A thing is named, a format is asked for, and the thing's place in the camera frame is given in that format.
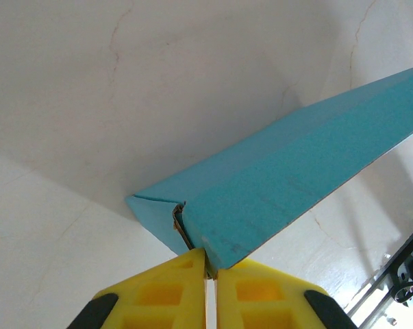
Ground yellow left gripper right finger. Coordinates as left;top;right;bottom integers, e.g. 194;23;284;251
214;258;358;329

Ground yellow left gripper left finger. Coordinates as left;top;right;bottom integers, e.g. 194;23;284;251
66;247;208;329

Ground teal and white paper box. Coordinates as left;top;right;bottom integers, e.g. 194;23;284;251
125;62;413;279

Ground aluminium front frame rail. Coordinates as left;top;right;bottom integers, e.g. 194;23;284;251
345;219;413;329

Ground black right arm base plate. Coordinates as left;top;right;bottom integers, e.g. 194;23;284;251
384;222;413;306

